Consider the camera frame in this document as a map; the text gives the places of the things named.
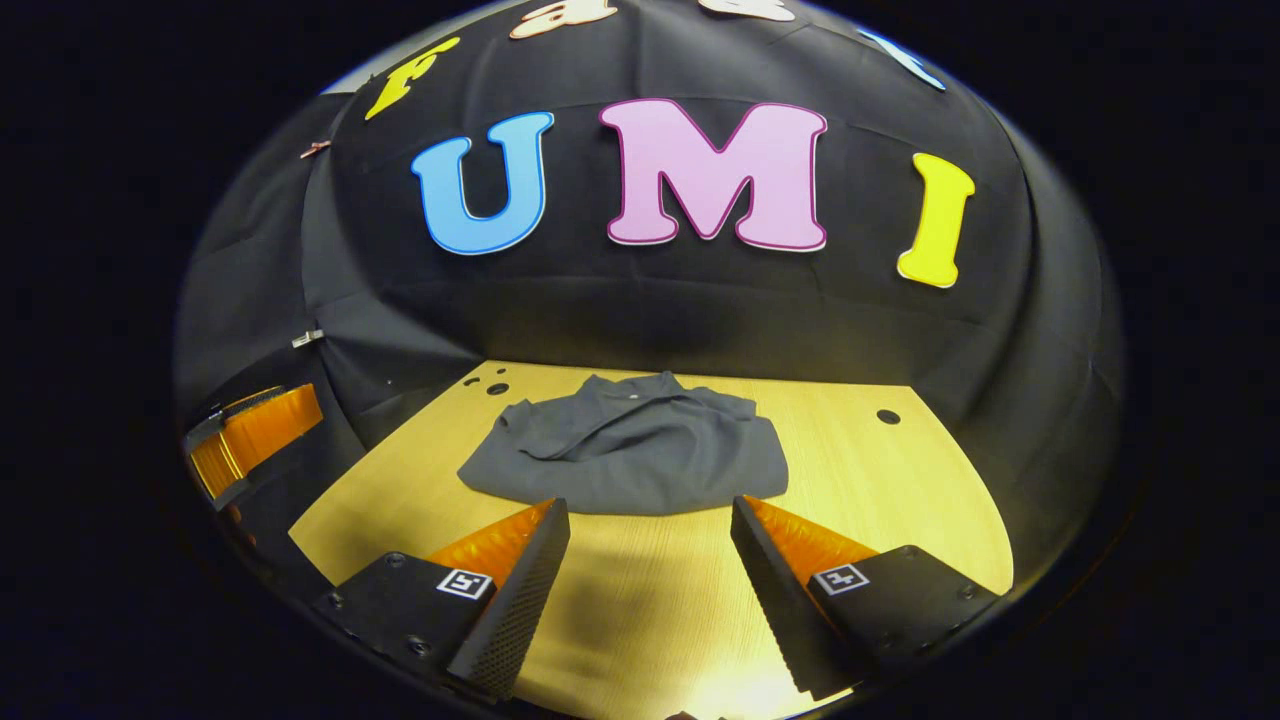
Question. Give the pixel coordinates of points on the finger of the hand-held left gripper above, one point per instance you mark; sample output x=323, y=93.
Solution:
x=255, y=435

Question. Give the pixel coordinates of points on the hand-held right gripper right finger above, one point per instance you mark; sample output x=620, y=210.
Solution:
x=770, y=590

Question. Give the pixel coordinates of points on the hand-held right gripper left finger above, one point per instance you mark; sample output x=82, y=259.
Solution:
x=525, y=600

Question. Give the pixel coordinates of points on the grey button-up shirt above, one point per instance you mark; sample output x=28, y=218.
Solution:
x=640, y=460

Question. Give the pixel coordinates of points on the small silver clip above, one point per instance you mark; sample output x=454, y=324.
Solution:
x=307, y=338

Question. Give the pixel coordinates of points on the small orange clip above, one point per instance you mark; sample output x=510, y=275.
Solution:
x=315, y=148

